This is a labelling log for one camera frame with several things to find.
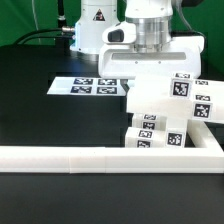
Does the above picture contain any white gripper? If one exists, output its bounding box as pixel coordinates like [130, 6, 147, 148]
[97, 34, 206, 80]

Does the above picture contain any white chair back frame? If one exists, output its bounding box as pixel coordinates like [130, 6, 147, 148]
[126, 76, 224, 124]

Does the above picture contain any small white marker block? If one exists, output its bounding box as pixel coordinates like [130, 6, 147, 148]
[132, 114, 166, 131]

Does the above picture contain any white chair seat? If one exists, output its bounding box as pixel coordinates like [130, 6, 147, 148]
[161, 117, 187, 148]

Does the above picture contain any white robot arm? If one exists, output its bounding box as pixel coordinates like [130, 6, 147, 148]
[70, 0, 205, 79]

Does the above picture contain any white marker base sheet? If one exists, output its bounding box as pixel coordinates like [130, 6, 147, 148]
[47, 77, 130, 96]

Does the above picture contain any black cable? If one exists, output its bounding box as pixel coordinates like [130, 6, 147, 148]
[13, 29, 64, 46]

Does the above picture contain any white U-shaped obstacle frame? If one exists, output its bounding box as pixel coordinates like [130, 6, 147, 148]
[0, 121, 224, 174]

